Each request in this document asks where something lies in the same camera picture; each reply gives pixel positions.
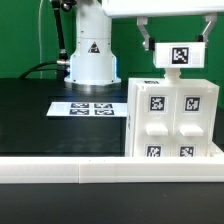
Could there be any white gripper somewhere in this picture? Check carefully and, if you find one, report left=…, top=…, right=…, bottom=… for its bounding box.
left=102, top=0, right=224, bottom=51

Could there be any white cabinet top block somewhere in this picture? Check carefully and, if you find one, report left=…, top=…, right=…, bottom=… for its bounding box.
left=153, top=42, right=205, bottom=68

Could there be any white cabinet body box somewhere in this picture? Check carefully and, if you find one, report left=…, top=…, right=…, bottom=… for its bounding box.
left=125, top=69, right=219, bottom=157

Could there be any white cabinet door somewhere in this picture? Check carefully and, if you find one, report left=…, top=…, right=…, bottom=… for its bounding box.
left=134, top=85, right=175, bottom=157
left=174, top=81, right=213, bottom=157

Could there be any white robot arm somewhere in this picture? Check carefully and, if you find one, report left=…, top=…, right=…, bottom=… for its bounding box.
left=65, top=0, right=224, bottom=91

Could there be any white base tag plate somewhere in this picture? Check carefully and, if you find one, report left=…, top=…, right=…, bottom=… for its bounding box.
left=47, top=102, right=127, bottom=117

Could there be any white L-shaped fence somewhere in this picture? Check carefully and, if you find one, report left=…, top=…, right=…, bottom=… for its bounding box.
left=0, top=146, right=224, bottom=184

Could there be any black cable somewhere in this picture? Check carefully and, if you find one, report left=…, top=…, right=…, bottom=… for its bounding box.
left=18, top=61, right=62, bottom=80

